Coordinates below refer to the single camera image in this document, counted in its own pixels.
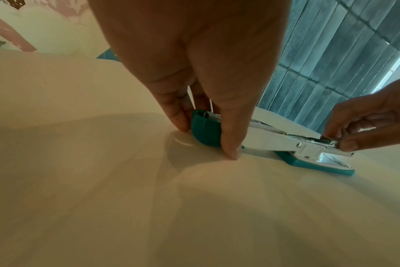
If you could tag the grey window blinds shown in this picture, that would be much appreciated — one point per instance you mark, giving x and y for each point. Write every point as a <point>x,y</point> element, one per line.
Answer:
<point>328,57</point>

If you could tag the small teal box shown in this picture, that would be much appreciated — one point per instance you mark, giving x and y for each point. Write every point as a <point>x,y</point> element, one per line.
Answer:
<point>107,55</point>

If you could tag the person's right hand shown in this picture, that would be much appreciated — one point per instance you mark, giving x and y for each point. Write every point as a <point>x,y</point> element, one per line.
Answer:
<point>378,114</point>

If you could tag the white pink patterned cloth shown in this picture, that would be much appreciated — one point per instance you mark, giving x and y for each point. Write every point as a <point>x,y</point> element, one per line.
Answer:
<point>38,26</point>

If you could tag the person's left hand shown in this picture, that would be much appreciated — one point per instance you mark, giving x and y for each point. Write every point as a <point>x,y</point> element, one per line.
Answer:
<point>173,39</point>

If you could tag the teal and white stapler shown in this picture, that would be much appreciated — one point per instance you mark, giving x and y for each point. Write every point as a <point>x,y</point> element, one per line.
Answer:
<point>272,142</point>

